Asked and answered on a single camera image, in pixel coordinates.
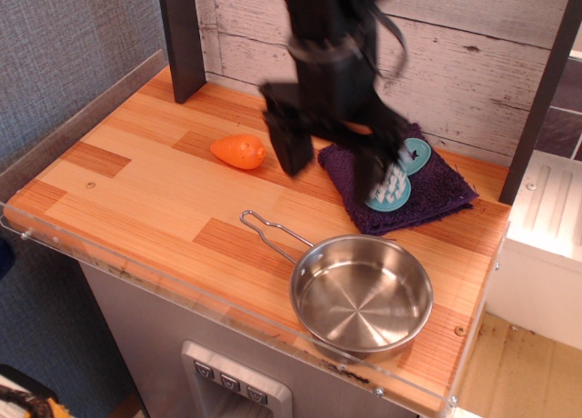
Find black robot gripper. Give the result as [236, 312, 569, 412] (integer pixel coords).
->
[259, 45, 407, 204]

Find stainless steel pan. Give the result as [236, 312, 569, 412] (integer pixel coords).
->
[239, 210, 434, 361]

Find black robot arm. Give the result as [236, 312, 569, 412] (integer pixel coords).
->
[259, 0, 408, 203]

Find purple folded rag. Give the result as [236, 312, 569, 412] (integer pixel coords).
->
[317, 124, 478, 236]

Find teal scrub brush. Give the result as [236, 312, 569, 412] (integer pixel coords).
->
[365, 138, 432, 213]

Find orange toy carrot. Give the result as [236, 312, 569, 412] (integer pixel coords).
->
[210, 134, 266, 170]

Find grey toy fridge cabinet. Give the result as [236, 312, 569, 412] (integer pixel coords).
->
[82, 265, 413, 417]

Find silver dispenser button panel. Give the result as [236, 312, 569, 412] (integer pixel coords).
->
[181, 341, 294, 417]

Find clear acrylic edge guard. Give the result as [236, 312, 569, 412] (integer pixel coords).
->
[3, 194, 508, 417]

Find orange black object bottom left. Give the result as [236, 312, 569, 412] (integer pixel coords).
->
[1, 386, 71, 418]

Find dark grey left post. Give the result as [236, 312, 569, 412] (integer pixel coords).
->
[159, 0, 206, 104]

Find dark grey post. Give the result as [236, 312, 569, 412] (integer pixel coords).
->
[159, 0, 206, 104]
[498, 0, 581, 205]

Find dark grey right post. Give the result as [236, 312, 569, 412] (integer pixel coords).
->
[498, 0, 581, 205]

